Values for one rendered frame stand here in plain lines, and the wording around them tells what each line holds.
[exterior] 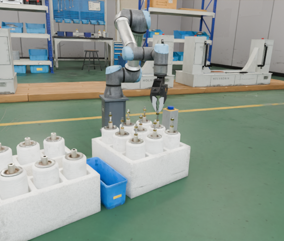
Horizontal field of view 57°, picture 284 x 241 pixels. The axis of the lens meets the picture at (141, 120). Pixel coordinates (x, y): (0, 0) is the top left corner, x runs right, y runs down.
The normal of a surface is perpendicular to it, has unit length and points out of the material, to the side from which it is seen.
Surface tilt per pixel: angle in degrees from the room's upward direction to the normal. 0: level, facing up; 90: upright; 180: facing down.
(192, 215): 0
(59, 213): 90
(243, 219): 0
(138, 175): 90
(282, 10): 90
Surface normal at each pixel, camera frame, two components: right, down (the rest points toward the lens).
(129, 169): -0.79, 0.15
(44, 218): 0.61, 0.25
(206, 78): 0.36, 0.28
